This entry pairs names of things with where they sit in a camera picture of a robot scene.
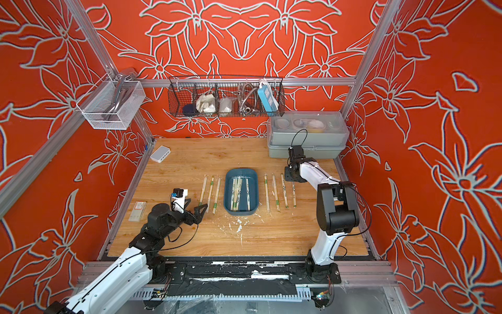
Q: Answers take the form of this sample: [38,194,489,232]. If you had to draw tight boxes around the chopsticks pair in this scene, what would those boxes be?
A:
[246,178,251,211]
[281,173,289,209]
[199,175,207,205]
[207,175,214,211]
[264,174,271,214]
[272,174,281,212]
[292,183,297,208]
[213,177,221,215]
[235,177,243,211]
[230,177,238,211]

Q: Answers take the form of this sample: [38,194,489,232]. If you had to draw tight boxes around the teal plastic storage box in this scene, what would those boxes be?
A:
[223,168,260,216]

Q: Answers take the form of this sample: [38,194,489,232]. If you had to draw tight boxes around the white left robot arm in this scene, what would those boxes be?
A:
[44,202,208,313]

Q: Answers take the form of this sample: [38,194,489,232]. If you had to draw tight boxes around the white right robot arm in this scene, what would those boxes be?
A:
[284,145,359,282]

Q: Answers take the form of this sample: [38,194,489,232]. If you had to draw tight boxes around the wrapped chopsticks pair in box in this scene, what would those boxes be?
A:
[235,177,243,211]
[230,177,238,211]
[246,178,251,211]

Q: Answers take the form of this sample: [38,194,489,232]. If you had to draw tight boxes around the light blue box in basket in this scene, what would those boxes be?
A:
[258,78,279,116]

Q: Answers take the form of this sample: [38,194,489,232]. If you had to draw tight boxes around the grey lidded plastic container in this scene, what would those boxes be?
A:
[267,111,349,160]

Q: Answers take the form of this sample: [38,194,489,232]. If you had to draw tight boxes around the small clear plastic case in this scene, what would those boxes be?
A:
[128,201,147,222]

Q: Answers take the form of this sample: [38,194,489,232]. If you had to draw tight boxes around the white crumpled bag in basket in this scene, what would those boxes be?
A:
[196,94,216,114]

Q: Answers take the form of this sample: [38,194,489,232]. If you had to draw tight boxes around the metal tongs in bin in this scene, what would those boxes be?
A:
[103,74,133,121]

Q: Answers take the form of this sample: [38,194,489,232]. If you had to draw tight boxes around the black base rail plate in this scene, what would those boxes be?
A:
[145,256,341,298]

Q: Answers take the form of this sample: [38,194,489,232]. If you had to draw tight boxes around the white network switch box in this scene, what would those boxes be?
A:
[150,145,171,163]

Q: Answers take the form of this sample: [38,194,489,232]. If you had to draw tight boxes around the metal ring in basket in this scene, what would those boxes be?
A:
[238,82,259,115]

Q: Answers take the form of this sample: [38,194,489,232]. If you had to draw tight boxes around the black wire wall basket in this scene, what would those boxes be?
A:
[167,75,286,118]

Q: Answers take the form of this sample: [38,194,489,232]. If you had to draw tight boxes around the clear plastic wall bin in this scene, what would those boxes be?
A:
[77,78,146,130]

